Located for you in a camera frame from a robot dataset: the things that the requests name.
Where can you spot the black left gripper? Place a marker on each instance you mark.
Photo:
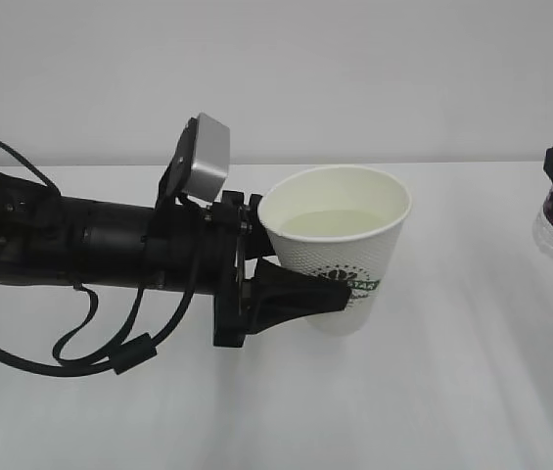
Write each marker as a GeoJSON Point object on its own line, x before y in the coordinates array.
{"type": "Point", "coordinates": [203, 250]}

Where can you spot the white paper cup green logo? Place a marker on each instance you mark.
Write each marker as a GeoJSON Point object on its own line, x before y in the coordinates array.
{"type": "Point", "coordinates": [338, 222]}

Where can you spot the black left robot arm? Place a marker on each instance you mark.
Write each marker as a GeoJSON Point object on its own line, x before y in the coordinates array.
{"type": "Point", "coordinates": [48, 239]}

